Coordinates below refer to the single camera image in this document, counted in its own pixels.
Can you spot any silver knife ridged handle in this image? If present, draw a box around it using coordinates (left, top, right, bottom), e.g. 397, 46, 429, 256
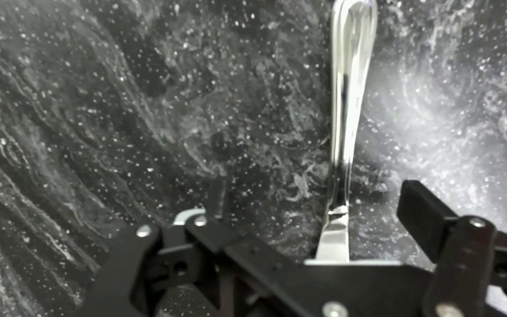
313, 0, 380, 263

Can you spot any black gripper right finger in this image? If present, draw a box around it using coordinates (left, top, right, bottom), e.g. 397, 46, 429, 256
396, 179, 507, 317

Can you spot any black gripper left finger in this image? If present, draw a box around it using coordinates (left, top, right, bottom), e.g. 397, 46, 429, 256
75, 175, 348, 317

